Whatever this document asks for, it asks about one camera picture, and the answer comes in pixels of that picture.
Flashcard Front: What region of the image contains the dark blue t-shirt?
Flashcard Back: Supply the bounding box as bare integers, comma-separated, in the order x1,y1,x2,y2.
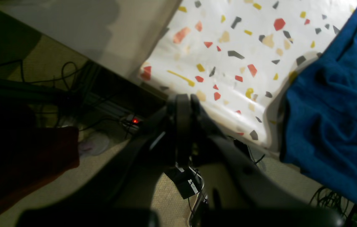
280,8,357,204

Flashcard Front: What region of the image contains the red lit power strip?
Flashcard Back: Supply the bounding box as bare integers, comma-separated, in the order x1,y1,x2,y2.
119,114,143,128

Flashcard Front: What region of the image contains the terrazzo patterned tablecloth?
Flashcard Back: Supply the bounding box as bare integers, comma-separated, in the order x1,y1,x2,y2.
138,0,357,153

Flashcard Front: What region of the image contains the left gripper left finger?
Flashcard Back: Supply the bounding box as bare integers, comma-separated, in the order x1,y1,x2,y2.
17,94,185,227

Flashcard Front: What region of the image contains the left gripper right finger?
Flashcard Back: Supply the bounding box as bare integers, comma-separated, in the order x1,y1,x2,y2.
183,94,344,227

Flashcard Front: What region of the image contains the black power adapter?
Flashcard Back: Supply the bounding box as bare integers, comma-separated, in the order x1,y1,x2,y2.
164,167,202,200

